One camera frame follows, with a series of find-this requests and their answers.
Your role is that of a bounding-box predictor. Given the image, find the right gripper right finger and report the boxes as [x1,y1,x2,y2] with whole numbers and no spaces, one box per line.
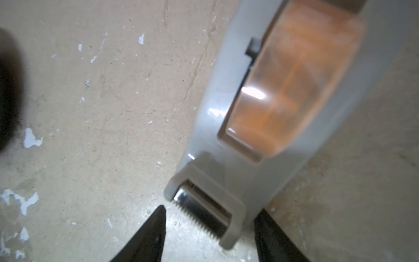
[254,209,309,262]

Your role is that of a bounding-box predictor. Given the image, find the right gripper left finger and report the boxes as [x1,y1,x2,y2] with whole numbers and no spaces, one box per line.
[111,205,167,262]

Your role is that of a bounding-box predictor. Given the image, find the white tape dispenser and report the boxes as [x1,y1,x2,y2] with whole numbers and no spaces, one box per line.
[164,1,417,250]

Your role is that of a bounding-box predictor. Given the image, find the black plate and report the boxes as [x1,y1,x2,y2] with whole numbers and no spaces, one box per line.
[1,28,25,151]

